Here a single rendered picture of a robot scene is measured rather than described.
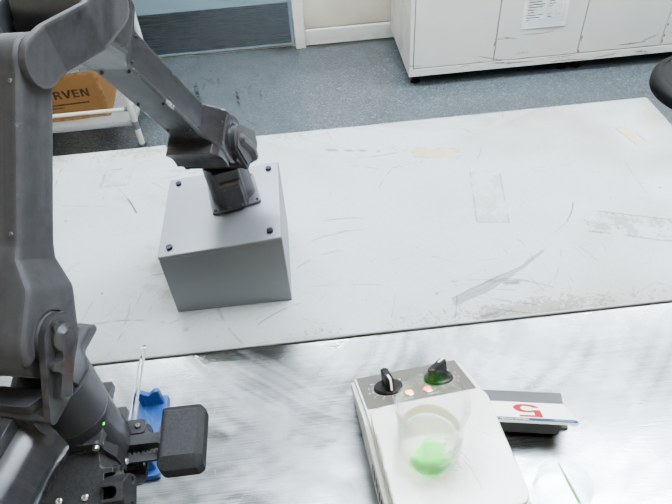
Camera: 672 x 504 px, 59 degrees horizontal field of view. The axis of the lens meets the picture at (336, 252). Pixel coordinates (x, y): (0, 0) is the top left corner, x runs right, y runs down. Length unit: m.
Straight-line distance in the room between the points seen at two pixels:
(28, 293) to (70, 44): 0.18
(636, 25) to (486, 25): 0.73
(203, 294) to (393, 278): 0.26
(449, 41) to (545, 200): 2.08
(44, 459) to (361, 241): 0.56
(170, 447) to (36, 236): 0.22
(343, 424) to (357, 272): 0.24
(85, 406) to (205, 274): 0.32
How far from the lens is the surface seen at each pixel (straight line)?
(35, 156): 0.46
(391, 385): 0.65
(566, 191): 1.02
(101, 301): 0.90
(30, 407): 0.46
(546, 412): 0.71
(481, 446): 0.60
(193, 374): 0.77
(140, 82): 0.59
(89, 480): 0.53
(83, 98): 2.68
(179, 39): 3.54
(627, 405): 0.77
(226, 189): 0.76
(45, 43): 0.47
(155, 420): 0.74
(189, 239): 0.77
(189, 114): 0.66
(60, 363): 0.44
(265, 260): 0.76
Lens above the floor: 1.51
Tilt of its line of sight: 45 degrees down
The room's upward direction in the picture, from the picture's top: 4 degrees counter-clockwise
